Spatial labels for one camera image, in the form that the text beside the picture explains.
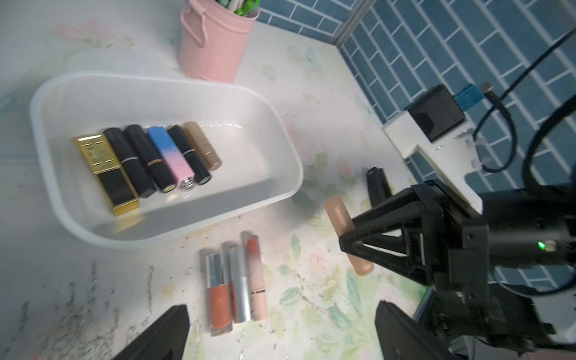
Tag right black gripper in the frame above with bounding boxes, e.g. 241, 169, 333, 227
339, 180, 575, 353

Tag white plastic storage box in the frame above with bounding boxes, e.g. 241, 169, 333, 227
30, 72, 303, 248

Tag pens in cup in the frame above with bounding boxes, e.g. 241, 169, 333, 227
217, 0, 260, 18

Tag floral table mat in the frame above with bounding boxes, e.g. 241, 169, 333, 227
1, 1, 425, 359

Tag pink pen cup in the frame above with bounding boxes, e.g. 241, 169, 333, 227
177, 1, 259, 83

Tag black lipstick front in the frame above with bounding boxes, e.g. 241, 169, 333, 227
167, 124, 212, 185

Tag silver lip gloss tube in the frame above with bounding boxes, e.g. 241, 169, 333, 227
229, 246, 252, 323

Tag blue pink lipstick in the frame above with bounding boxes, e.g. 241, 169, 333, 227
147, 127, 196, 191

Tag silver gold lipstick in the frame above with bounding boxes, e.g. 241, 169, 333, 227
184, 121, 222, 171

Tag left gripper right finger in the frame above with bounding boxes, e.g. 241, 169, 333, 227
374, 301, 455, 360

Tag red lip gloss tube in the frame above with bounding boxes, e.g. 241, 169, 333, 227
205, 253, 233, 337

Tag tan lipstick tube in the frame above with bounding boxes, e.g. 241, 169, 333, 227
324, 196, 374, 276

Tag gold black lipstick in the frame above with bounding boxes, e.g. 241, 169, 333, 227
75, 133, 140, 216

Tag pink lip gloss tube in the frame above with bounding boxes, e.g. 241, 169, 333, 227
245, 235, 269, 321

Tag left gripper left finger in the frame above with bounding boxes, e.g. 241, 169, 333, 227
113, 304, 190, 360

